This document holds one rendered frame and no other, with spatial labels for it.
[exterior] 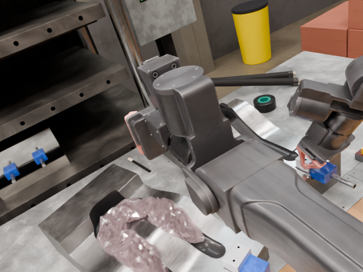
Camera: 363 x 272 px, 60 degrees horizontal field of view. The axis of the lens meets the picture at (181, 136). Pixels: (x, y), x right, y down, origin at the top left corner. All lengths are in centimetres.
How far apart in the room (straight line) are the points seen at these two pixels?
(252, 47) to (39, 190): 279
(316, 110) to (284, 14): 405
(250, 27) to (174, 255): 299
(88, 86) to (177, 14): 50
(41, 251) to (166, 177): 41
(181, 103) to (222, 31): 375
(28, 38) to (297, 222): 107
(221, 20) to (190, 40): 64
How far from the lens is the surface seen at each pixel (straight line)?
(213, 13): 395
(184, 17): 147
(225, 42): 410
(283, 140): 90
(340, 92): 63
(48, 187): 127
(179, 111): 33
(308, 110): 62
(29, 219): 115
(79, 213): 86
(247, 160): 30
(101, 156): 128
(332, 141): 68
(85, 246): 83
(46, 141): 128
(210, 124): 32
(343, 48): 285
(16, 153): 128
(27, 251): 105
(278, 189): 27
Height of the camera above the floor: 142
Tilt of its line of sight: 32 degrees down
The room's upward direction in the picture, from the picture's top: 18 degrees counter-clockwise
